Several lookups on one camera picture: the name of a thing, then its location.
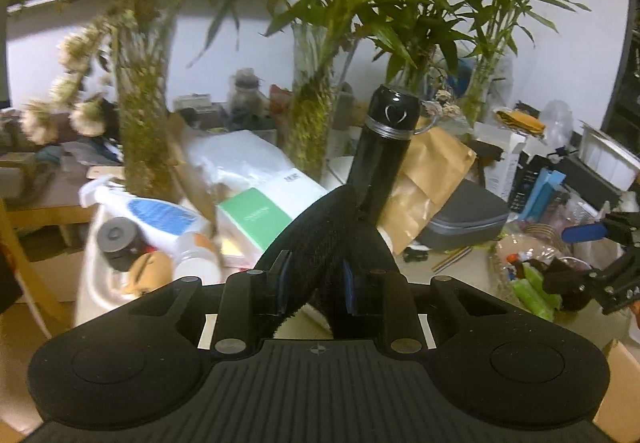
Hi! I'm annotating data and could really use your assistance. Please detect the white tray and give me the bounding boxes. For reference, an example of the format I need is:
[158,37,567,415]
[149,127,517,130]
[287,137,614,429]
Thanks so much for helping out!
[74,203,226,325]

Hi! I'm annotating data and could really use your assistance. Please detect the black thermos bottle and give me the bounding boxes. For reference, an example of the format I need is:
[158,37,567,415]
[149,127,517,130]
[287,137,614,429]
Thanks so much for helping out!
[349,84,442,227]

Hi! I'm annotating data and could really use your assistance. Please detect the white carton box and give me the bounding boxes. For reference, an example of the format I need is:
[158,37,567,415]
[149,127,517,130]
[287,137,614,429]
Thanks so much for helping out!
[472,122,529,210]

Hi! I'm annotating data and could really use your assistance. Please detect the bamboo plant in glass vase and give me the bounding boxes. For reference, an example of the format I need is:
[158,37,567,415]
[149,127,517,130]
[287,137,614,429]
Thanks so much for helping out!
[10,0,281,205]
[260,0,436,183]
[425,0,593,125]

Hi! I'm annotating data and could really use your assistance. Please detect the white spray bottle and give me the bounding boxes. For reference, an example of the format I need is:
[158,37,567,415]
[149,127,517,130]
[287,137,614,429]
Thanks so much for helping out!
[79,176,215,250]

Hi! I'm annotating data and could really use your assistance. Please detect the white ribbed box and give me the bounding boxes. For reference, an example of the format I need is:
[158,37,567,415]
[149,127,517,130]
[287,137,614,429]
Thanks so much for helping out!
[579,120,640,190]

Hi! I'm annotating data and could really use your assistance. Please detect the cardboard box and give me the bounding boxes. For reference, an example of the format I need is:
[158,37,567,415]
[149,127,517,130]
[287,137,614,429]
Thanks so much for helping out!
[592,337,640,431]

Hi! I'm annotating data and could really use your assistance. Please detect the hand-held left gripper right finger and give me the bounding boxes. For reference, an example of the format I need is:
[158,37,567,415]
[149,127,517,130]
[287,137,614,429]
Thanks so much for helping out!
[341,259,507,357]

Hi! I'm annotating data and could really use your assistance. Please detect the tan pouch with carabiner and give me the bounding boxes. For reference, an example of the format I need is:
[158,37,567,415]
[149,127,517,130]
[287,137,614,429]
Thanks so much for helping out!
[121,250,176,297]

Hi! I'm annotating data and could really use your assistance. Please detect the dried white flowers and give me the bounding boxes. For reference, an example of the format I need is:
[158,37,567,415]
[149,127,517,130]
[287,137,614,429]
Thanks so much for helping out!
[19,0,151,145]

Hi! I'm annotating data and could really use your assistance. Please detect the white plastic jar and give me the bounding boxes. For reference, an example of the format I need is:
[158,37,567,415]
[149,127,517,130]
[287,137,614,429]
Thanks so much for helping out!
[172,233,224,285]

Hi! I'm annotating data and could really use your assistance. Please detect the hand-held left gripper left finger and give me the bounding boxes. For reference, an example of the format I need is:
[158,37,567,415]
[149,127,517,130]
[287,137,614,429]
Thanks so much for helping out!
[125,250,294,357]

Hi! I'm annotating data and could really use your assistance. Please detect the basket of snacks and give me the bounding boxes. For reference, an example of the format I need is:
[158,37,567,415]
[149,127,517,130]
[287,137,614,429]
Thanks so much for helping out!
[492,222,603,324]

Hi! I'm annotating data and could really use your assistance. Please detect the grey zip case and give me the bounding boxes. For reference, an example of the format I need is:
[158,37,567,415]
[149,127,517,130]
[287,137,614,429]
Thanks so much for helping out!
[416,179,512,250]

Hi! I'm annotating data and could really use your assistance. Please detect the yellow cloth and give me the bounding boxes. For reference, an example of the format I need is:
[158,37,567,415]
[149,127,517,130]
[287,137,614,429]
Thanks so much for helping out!
[491,105,547,135]

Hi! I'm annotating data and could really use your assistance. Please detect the brown paper bag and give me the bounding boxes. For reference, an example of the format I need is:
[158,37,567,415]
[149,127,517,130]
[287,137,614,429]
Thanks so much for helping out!
[376,126,477,255]

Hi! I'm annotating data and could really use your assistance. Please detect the metal chopsticks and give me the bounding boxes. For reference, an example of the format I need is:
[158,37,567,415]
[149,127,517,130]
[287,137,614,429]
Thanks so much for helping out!
[431,246,474,273]

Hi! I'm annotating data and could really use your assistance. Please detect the black round device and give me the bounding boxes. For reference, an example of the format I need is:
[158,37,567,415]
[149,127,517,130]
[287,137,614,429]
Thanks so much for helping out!
[96,216,144,272]

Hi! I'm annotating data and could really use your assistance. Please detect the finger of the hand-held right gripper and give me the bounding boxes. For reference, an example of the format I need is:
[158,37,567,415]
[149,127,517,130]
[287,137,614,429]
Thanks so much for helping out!
[561,212,640,245]
[542,259,603,313]

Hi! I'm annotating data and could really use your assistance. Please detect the black knit cap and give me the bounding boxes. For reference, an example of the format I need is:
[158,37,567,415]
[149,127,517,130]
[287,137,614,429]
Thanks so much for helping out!
[252,184,402,340]

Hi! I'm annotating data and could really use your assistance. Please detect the blue box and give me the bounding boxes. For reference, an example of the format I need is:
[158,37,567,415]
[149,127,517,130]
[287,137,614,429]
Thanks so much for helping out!
[524,168,569,225]

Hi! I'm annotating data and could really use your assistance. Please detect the wooden chair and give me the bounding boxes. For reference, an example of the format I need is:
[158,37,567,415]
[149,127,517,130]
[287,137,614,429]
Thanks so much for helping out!
[0,0,68,340]

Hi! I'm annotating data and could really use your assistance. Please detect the green and white tissue box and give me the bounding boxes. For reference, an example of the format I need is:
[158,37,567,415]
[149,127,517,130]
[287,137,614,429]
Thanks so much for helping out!
[216,187,297,270]

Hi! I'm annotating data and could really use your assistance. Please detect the wooden side table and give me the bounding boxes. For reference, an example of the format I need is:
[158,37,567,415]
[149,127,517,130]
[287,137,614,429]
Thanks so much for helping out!
[0,150,126,248]

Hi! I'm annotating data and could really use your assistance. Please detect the white plastic bag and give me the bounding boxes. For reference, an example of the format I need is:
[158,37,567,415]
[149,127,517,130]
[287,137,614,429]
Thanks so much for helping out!
[187,130,327,220]

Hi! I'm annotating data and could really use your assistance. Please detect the glass jar with dark lid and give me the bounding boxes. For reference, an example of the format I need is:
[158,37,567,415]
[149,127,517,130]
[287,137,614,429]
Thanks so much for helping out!
[226,68,267,130]

